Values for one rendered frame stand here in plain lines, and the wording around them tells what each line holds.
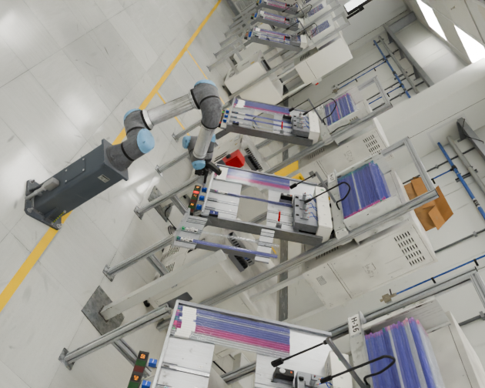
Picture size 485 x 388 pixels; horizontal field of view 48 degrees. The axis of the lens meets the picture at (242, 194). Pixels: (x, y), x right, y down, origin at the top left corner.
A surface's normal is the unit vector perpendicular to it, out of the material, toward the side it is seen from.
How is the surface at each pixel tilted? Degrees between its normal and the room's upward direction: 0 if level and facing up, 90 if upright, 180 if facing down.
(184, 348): 44
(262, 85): 90
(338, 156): 90
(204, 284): 90
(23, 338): 0
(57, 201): 90
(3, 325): 0
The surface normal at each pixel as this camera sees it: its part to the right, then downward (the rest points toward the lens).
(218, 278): -0.07, 0.47
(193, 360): 0.21, -0.86
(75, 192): 0.18, 0.76
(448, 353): -0.55, -0.75
